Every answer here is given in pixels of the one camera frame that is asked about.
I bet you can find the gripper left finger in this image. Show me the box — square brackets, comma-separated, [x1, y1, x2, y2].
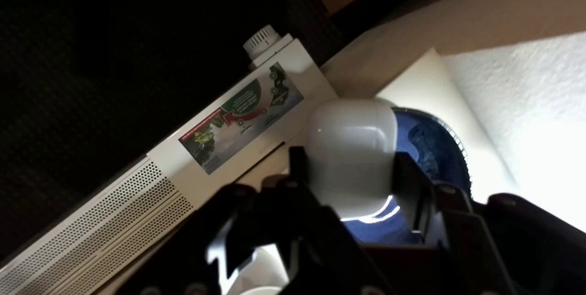
[117, 146, 390, 295]

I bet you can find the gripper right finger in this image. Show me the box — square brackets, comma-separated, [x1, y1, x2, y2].
[395, 152, 586, 295]

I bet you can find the white earbud case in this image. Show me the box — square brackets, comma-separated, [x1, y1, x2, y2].
[306, 98, 400, 219]

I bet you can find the black bowl with blue inside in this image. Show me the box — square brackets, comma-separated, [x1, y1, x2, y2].
[340, 107, 472, 245]

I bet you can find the green and red sticker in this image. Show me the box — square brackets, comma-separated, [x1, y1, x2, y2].
[179, 62, 305, 175]

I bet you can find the white perforated radiator cover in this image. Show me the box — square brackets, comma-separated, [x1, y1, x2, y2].
[0, 34, 340, 295]

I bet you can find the white thermostat knob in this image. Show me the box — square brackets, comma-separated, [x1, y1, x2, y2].
[243, 25, 281, 60]

